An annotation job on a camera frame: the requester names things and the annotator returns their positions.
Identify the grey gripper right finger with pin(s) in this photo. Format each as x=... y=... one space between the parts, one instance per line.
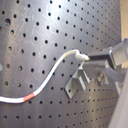
x=114 y=55

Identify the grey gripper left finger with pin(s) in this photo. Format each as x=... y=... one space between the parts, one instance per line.
x=105 y=75

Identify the grey perforated metal board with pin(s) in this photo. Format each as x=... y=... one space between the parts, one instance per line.
x=33 y=35

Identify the grey metal cable clip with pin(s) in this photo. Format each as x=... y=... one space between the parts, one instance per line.
x=81 y=79

